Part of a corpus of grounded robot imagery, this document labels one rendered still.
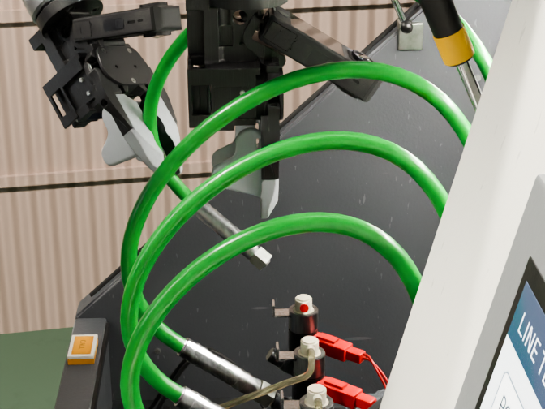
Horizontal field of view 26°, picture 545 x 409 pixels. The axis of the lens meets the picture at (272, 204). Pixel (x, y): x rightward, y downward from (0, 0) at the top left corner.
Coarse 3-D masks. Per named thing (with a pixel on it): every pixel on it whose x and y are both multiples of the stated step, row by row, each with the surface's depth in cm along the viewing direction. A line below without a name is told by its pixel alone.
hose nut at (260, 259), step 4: (260, 248) 119; (256, 252) 119; (260, 252) 119; (264, 252) 119; (252, 256) 119; (256, 256) 119; (260, 256) 119; (264, 256) 119; (268, 256) 119; (252, 260) 119; (256, 260) 119; (260, 260) 119; (264, 260) 119; (268, 260) 120; (252, 264) 119; (256, 264) 119; (260, 264) 119; (264, 264) 119; (260, 268) 119
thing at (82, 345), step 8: (80, 336) 139; (88, 336) 139; (80, 344) 137; (88, 344) 137; (72, 352) 135; (80, 352) 135; (88, 352) 135; (96, 352) 137; (72, 360) 135; (80, 360) 135; (88, 360) 135
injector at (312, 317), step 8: (312, 304) 112; (312, 312) 111; (296, 320) 110; (304, 320) 110; (312, 320) 111; (296, 328) 111; (304, 328) 111; (312, 328) 111; (296, 336) 111; (304, 336) 111; (296, 344) 111; (272, 352) 113; (272, 360) 113; (280, 368) 113; (288, 368) 113
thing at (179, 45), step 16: (416, 0) 104; (176, 48) 114; (480, 48) 104; (160, 64) 115; (480, 64) 104; (160, 80) 116; (160, 96) 117; (144, 112) 118; (160, 144) 119; (176, 176) 120; (176, 192) 120
